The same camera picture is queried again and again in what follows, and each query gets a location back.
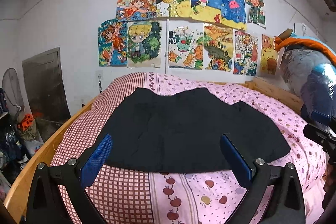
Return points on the white air conditioner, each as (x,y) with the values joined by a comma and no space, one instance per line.
(302,29)

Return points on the black jacket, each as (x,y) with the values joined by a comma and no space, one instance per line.
(183,134)

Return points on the pink apple-print quilt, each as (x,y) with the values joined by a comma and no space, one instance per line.
(210,197)

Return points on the red checked blanket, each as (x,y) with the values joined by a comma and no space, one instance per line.
(123,192)

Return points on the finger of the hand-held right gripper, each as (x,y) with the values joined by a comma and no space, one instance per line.
(321,116)
(313,131)

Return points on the pile of clutter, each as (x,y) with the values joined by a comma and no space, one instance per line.
(15,150)

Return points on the group of colourful drawings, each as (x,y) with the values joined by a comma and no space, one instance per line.
(204,3)

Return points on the grey metal door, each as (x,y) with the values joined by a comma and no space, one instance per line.
(44,87)

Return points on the plastic-wrapped blue bundle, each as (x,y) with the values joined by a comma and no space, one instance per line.
(307,74)

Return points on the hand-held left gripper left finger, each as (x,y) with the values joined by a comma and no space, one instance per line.
(95,161)

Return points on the orange toy with black dots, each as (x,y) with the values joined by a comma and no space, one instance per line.
(26,122)

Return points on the grey standing fan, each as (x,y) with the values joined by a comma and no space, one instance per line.
(11,87)

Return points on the wooden bed frame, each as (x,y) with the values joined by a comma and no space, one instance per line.
(39,155)

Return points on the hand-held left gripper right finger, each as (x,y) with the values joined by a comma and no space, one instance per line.
(236,161)

